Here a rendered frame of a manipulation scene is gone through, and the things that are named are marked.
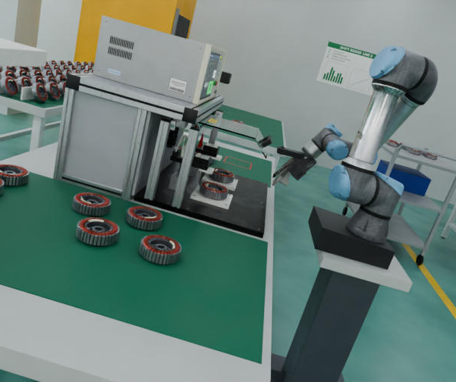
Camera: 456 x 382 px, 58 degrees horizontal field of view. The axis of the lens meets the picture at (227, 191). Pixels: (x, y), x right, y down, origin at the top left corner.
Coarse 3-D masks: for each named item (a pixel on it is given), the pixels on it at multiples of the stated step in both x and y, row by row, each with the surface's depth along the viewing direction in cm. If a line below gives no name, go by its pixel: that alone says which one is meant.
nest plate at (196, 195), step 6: (198, 186) 166; (198, 192) 160; (192, 198) 155; (198, 198) 154; (204, 198) 156; (228, 198) 163; (210, 204) 155; (216, 204) 154; (222, 204) 155; (228, 204) 157
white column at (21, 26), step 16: (0, 0) 441; (16, 0) 439; (32, 0) 462; (0, 16) 445; (16, 16) 444; (32, 16) 470; (0, 32) 450; (16, 32) 450; (32, 32) 478; (0, 112) 477; (16, 112) 493
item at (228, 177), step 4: (216, 168) 186; (220, 168) 187; (216, 172) 180; (220, 172) 187; (224, 172) 187; (228, 172) 186; (212, 176) 180; (216, 176) 179; (220, 176) 178; (224, 176) 179; (228, 176) 180; (232, 176) 182; (216, 180) 180; (220, 180) 179; (224, 180) 179; (228, 180) 180; (232, 180) 182
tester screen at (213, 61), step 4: (212, 56) 146; (216, 56) 155; (212, 60) 149; (216, 60) 158; (208, 64) 142; (212, 64) 152; (216, 64) 161; (208, 68) 144; (212, 68) 154; (216, 68) 164; (208, 72) 147; (208, 76) 149; (204, 80) 144; (208, 80) 152; (212, 80) 164; (204, 84) 146; (208, 84) 155; (200, 96) 146
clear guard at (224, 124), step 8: (208, 120) 151; (224, 120) 161; (224, 128) 143; (232, 128) 148; (240, 128) 152; (248, 128) 157; (256, 128) 163; (248, 136) 142; (256, 136) 146; (264, 152) 144
